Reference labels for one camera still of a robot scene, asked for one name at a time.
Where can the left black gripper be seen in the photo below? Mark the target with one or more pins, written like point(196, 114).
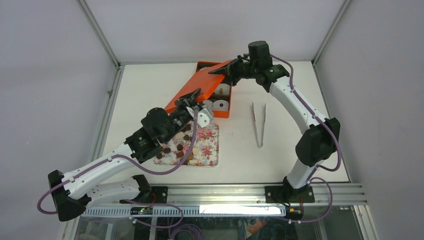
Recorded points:
point(188, 100)

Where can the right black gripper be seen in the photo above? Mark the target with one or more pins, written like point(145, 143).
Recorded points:
point(229, 72)

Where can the orange box lid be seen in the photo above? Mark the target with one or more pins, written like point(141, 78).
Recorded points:
point(201, 79)

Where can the metal tongs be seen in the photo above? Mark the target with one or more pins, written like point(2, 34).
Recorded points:
point(259, 122)

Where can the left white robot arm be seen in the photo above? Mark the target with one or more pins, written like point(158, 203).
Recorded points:
point(75, 191)

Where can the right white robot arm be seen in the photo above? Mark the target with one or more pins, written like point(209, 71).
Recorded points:
point(319, 147)

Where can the orange chocolate box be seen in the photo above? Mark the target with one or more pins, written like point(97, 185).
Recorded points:
point(213, 97)

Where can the white square chocolate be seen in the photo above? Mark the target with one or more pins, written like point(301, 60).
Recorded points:
point(180, 135)

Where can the white paper cup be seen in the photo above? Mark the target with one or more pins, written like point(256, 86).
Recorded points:
point(226, 89)
point(216, 107)

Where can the floral tray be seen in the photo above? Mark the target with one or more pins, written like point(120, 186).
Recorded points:
point(205, 151)

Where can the aluminium rail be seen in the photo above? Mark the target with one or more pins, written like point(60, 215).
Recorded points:
point(317, 195)

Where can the white cable duct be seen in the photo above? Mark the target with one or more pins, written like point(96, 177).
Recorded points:
point(219, 210)

